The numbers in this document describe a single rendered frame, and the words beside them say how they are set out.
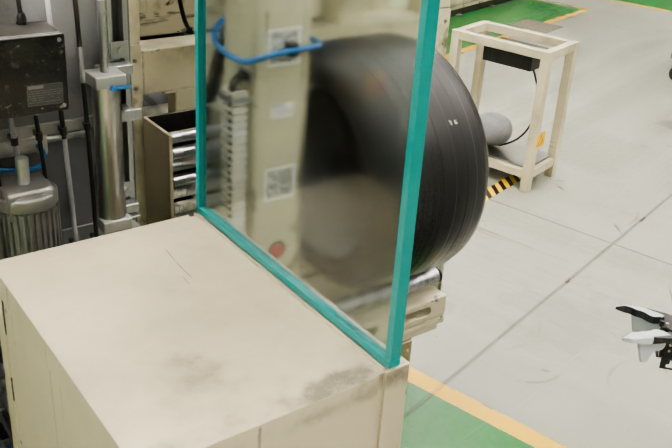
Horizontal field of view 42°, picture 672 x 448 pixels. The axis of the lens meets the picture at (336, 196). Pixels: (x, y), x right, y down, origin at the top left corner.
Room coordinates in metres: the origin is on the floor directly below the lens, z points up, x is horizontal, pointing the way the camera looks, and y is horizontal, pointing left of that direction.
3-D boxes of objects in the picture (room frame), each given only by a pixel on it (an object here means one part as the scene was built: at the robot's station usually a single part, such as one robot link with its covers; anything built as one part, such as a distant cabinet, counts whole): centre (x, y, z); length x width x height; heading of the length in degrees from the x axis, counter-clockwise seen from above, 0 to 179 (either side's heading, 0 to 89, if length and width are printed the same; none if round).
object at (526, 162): (4.73, -0.92, 0.40); 0.60 x 0.35 x 0.80; 52
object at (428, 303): (1.76, -0.12, 0.83); 0.36 x 0.09 x 0.06; 128
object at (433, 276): (1.77, -0.12, 0.90); 0.35 x 0.05 x 0.05; 128
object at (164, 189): (2.04, 0.37, 1.05); 0.20 x 0.15 x 0.30; 128
